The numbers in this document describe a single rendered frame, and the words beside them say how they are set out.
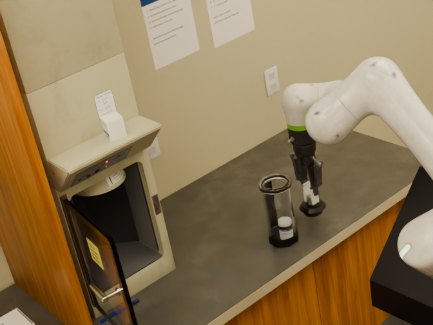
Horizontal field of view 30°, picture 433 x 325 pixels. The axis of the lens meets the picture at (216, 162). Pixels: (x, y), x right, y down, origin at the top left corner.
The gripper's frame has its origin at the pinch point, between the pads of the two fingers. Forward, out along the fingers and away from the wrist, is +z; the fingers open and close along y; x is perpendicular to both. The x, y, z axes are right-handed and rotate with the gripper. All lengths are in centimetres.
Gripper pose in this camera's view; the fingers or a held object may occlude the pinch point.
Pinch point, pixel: (310, 193)
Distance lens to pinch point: 275.2
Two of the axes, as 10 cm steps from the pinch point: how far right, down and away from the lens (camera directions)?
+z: 1.7, 8.7, 4.7
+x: 7.6, -4.2, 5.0
